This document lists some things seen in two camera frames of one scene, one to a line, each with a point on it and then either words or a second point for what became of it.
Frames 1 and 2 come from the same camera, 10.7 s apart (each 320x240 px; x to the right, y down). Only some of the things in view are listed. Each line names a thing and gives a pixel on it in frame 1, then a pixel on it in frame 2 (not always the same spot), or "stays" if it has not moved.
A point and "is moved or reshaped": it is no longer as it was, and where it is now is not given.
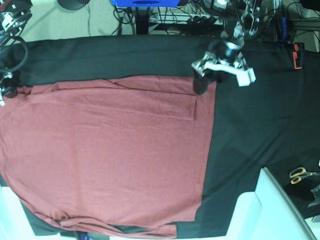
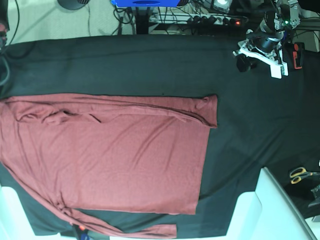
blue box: x=132 y=3 stays
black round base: x=73 y=4 stays
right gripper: x=223 y=56 → x=268 y=51
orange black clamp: x=298 y=56 stays
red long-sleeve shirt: x=129 y=155 is moved or reshaped
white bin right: x=268 y=213 stays
